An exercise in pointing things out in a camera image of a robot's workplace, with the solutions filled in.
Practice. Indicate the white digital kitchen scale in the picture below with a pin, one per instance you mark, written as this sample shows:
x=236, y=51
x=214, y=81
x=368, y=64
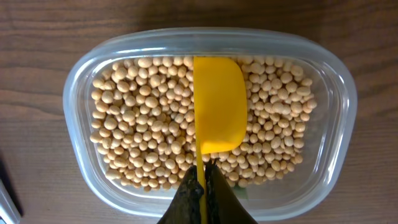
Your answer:
x=8, y=211

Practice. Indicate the clear container of soybeans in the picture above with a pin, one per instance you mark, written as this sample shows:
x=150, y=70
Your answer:
x=326, y=138

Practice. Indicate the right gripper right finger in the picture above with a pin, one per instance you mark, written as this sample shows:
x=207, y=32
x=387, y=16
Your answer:
x=223, y=207

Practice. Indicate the yellow measuring scoop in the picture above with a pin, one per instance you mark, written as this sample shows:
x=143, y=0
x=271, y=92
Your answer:
x=220, y=111

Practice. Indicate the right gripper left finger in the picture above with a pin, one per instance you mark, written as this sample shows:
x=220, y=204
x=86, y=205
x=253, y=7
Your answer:
x=185, y=206

